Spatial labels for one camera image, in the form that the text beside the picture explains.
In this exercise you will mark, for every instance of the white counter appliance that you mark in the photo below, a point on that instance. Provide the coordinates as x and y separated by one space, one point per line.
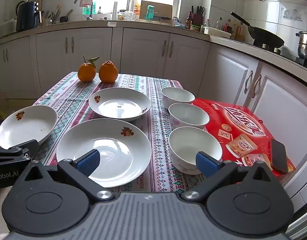
4 31

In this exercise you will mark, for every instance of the gas stove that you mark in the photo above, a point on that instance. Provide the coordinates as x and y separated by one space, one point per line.
288 55

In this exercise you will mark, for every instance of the clear glass bottle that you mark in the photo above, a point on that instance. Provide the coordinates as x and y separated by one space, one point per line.
219 23

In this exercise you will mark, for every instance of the utensil holder with utensils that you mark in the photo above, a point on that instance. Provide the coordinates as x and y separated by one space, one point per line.
49 17

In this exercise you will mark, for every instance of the small black pot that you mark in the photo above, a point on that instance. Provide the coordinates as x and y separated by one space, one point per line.
64 18

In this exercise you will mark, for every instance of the kitchen counter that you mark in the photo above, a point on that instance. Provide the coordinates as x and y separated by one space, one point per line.
153 24

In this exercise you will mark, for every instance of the teal water bottle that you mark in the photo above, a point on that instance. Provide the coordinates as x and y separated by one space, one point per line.
150 13

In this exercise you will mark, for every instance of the steel pot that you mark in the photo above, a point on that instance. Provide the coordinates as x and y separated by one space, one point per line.
306 45

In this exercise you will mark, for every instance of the cooking oil bottle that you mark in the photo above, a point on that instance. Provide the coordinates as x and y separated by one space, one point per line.
239 32

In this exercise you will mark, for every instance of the floral glass jar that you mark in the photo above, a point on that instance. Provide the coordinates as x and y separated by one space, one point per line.
121 15

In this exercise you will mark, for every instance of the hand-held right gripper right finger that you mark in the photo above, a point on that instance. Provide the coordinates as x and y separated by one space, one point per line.
206 163

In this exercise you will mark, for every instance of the grey wall sticker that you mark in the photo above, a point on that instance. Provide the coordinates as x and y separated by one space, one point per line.
291 15

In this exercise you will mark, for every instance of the orange juice bottle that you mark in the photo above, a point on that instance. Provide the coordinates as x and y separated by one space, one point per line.
136 7

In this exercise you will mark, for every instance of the white plastic tray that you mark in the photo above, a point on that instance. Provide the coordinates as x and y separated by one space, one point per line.
216 32

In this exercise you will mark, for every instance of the knife block with knives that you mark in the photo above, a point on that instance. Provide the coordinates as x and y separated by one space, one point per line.
198 17

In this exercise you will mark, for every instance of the metal faucet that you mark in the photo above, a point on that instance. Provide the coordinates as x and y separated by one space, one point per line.
89 12

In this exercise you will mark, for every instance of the blue plastic bag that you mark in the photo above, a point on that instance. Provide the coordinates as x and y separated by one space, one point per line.
178 22

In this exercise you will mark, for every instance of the orange with leaf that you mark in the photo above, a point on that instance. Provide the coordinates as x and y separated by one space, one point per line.
86 73

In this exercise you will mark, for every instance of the black smartphone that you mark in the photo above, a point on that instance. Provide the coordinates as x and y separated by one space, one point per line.
279 155

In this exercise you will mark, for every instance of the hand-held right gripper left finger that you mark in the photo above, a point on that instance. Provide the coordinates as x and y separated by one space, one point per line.
89 162

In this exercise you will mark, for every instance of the patterned tablecloth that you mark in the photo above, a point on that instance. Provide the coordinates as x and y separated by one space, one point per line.
153 140

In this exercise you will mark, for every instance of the white bowl pink flowers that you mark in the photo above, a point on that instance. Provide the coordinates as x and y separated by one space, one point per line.
188 116
177 97
186 150

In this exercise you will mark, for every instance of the white plate fruit print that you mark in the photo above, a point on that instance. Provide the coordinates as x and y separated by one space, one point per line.
26 130
119 106
103 162

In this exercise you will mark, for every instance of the green soap bottle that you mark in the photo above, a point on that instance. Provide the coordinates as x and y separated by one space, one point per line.
86 9

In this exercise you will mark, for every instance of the white kitchen cabinets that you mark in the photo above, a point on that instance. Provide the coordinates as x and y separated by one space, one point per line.
143 50

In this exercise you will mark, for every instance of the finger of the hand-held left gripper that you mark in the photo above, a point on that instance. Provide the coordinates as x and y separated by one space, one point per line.
28 147

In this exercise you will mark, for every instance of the brown cardboard sheet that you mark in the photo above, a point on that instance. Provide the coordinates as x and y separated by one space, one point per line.
161 10

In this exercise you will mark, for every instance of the stack of clear cups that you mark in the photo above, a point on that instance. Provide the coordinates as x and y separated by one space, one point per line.
115 11

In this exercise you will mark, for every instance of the pink cloth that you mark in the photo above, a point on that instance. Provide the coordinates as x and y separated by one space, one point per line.
86 1

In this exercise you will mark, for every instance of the glass mug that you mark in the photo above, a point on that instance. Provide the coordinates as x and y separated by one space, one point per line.
129 16

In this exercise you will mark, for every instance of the black wok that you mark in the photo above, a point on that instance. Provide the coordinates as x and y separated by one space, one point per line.
266 37

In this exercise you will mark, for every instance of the dark blue air fryer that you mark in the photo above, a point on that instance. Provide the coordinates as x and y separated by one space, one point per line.
27 17

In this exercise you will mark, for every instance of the dark sauce bottle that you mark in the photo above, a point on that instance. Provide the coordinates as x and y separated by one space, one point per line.
188 21

